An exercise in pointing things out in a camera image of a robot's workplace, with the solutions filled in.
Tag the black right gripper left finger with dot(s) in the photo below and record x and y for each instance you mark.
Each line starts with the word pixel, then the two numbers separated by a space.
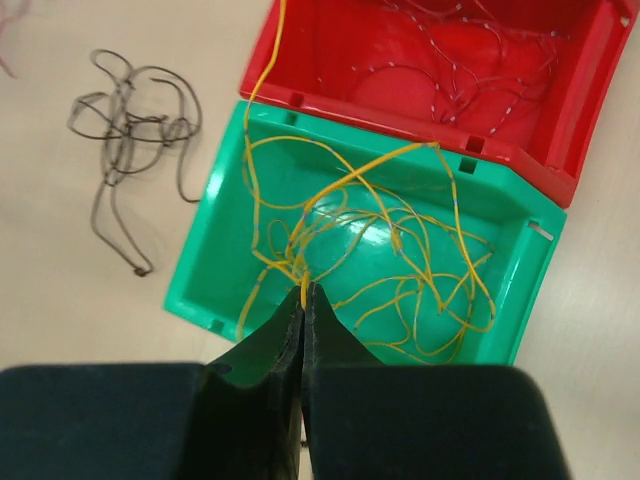
pixel 237 417

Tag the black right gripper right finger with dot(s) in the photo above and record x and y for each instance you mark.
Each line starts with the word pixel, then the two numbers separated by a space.
pixel 368 420

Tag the near green plastic bin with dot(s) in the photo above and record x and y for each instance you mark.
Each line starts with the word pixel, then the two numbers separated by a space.
pixel 426 256

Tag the red plastic bin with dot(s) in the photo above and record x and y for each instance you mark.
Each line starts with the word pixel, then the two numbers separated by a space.
pixel 519 83

